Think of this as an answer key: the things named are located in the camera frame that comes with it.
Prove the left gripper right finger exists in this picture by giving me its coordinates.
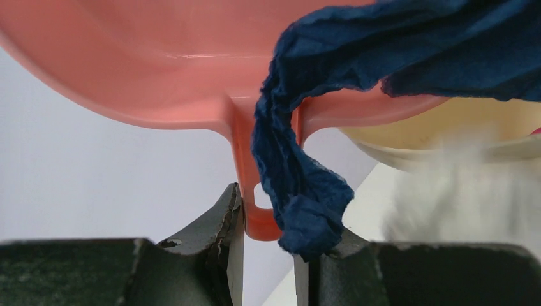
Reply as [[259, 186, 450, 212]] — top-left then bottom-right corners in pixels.
[[293, 228, 424, 306]]

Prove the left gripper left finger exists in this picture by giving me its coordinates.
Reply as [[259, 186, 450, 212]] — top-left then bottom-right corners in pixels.
[[118, 183, 244, 305]]

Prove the pink plastic dustpan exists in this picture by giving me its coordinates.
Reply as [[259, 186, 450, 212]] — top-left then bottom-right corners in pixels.
[[0, 0, 451, 242]]

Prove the long blue paper scrap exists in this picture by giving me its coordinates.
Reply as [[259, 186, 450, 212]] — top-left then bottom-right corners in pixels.
[[251, 0, 540, 261]]

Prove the beige cartoon paper bucket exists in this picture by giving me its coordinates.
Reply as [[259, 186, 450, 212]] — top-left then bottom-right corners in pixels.
[[340, 98, 540, 170]]

